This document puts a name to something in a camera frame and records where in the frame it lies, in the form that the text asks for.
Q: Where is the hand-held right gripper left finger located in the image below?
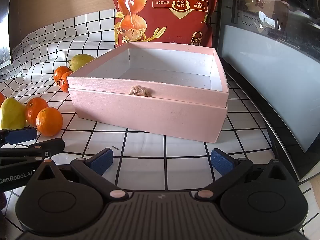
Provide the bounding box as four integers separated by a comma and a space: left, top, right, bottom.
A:
32, 148, 129, 202

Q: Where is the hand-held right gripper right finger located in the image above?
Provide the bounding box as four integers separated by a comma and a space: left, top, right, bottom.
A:
194, 149, 292, 202

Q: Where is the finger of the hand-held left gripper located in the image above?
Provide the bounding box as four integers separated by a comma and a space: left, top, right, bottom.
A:
0, 138, 65, 160
0, 127, 38, 146

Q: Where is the yellow-green guava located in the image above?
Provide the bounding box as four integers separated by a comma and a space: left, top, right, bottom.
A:
0, 97, 27, 130
68, 54, 95, 72

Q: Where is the orange mandarin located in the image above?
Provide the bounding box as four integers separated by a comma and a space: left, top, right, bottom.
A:
59, 71, 73, 93
53, 66, 72, 84
25, 97, 49, 127
36, 107, 63, 137

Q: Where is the pink cardboard box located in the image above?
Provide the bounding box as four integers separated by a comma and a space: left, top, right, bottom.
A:
67, 42, 229, 144

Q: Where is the white black-checked cloth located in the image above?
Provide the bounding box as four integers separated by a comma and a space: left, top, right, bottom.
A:
0, 9, 312, 240

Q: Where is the large black monitor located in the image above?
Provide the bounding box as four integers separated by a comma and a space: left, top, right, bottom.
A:
216, 0, 320, 183

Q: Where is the black curved monitor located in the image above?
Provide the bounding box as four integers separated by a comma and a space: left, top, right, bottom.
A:
0, 0, 14, 69

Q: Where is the red snack bag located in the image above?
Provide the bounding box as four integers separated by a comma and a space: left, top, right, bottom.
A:
111, 0, 221, 48

